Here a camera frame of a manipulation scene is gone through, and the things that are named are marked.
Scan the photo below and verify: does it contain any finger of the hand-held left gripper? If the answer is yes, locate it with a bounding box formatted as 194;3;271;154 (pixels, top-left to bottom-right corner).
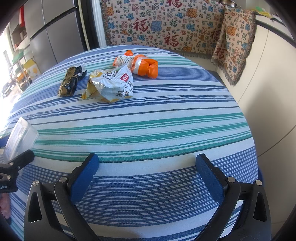
0;149;35;177

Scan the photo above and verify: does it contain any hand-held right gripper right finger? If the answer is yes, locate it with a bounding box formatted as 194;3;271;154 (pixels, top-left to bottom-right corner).
195;153;272;241

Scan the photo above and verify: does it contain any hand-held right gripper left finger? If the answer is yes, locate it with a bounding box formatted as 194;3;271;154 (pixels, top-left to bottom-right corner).
23;153;100;241

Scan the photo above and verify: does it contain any clear plastic box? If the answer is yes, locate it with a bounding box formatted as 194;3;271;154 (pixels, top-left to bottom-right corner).
4;116;39;161

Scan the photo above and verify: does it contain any person's left hand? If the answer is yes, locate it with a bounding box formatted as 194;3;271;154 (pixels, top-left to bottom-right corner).
0;194;11;219

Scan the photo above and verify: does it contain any striped tablecloth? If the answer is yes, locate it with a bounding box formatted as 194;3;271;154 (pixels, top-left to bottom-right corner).
6;45;258;241

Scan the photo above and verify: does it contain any dark gold wrapper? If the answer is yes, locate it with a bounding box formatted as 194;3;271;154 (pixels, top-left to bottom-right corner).
58;65;88;96

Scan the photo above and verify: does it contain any storage shelving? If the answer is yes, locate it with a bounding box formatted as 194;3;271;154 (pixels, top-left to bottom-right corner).
0;45;43;98

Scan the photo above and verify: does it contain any crumpled white yellow chip bag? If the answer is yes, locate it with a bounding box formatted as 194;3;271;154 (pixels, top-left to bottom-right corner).
81;64;134;103

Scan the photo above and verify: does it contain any white counter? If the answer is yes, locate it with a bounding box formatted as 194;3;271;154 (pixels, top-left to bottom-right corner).
192;14;296;160

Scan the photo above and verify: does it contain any orange snack packet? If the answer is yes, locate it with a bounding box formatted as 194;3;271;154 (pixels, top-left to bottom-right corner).
113;50;159;78

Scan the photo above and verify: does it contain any grey refrigerator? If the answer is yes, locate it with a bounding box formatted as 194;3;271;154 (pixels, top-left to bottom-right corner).
17;0;89;75

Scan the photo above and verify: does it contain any small printed blanket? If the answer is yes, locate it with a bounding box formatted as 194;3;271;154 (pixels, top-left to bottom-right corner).
210;6;257;86

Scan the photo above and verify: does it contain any large printed blanket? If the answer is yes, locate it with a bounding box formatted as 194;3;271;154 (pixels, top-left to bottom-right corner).
100;0;226;58

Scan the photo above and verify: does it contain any yellow green cloth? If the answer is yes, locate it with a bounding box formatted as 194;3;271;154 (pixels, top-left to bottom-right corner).
254;6;273;18

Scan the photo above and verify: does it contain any metal pot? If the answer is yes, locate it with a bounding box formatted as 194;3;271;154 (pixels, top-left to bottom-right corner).
218;0;238;8

